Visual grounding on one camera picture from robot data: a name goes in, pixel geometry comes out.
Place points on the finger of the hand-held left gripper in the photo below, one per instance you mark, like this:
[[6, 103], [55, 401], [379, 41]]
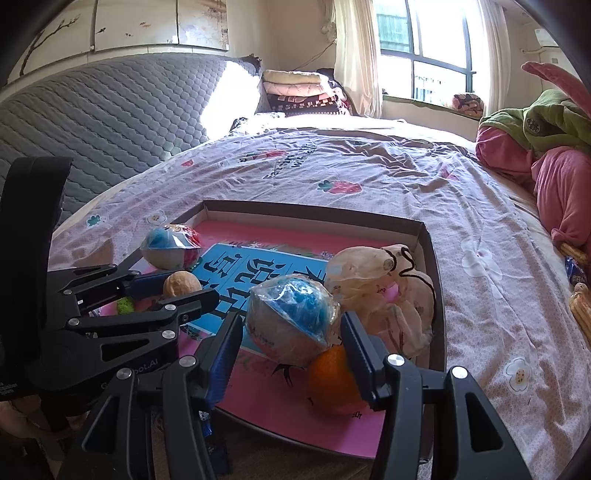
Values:
[[184, 309], [147, 284]]

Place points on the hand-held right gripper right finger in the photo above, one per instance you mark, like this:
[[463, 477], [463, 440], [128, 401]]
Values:
[[359, 367]]

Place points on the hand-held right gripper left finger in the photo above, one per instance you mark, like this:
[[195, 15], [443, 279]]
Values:
[[225, 362]]

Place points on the tan walnut ball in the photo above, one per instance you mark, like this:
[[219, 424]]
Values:
[[182, 284]]

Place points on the orange fruit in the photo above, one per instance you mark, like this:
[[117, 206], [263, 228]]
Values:
[[330, 378]]

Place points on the blue red toy ball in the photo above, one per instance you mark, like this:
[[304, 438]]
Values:
[[168, 247]]

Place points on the shallow cardboard box pink base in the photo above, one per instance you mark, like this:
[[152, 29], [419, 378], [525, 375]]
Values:
[[258, 397]]

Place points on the blue white toy ball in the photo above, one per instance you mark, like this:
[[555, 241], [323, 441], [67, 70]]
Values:
[[286, 323]]

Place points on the crumpled clear plastic bag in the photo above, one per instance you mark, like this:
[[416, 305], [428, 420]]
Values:
[[369, 286]]

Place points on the dark blue snack packet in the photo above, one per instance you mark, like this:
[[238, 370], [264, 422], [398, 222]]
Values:
[[217, 450]]

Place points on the grey quilted headboard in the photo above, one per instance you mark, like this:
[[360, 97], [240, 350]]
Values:
[[115, 120]]

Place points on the black white patterned cloth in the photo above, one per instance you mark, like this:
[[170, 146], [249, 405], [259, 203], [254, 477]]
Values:
[[244, 125]]

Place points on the yellow corn snack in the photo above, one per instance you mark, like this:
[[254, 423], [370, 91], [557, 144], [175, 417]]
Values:
[[581, 307], [572, 251]]

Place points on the small blue wrapper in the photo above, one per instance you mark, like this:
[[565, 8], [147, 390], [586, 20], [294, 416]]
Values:
[[577, 272]]

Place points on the dark patterned folded blanket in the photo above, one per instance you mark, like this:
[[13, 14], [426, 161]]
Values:
[[309, 105]]

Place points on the pink folded blanket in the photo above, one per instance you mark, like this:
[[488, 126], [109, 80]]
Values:
[[295, 91]]

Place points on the cream folded blanket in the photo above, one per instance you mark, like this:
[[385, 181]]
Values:
[[295, 77]]

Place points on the white overhead cabinet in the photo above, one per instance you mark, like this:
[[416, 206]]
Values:
[[138, 23]]

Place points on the patterned blanket on sill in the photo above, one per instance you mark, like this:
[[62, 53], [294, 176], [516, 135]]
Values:
[[468, 102]]

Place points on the cream curtain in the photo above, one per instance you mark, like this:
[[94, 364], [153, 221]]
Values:
[[496, 55], [355, 55]]

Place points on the green fleece blanket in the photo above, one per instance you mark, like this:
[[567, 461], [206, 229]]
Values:
[[554, 120]]

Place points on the window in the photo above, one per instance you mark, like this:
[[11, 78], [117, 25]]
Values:
[[434, 41]]

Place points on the white air conditioner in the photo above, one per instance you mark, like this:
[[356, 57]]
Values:
[[547, 38]]

